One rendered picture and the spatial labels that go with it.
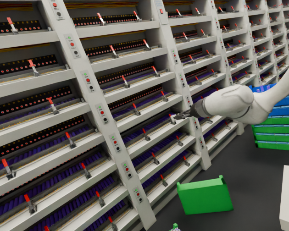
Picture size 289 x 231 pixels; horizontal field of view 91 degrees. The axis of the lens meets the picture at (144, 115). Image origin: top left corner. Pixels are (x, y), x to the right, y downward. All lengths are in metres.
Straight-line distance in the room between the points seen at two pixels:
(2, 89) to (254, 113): 1.05
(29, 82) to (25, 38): 0.20
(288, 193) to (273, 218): 0.28
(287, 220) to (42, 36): 1.29
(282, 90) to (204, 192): 0.70
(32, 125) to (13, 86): 0.19
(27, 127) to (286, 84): 1.05
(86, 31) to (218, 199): 1.27
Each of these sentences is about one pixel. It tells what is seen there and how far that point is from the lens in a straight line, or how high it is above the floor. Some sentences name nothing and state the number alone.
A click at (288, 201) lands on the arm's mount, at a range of 0.91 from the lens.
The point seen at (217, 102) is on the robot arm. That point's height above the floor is 0.75.
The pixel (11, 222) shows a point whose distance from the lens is 1.00.
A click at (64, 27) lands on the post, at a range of 0.95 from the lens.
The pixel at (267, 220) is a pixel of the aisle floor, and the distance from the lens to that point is 1.17.
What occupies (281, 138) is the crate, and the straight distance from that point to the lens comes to 1.65.
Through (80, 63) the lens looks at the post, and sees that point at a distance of 0.88.
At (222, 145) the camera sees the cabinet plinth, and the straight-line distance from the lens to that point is 1.74.
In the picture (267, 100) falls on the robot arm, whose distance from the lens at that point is 0.73.
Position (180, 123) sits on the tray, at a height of 0.53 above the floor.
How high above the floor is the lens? 0.91
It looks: 11 degrees down
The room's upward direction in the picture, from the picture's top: 21 degrees counter-clockwise
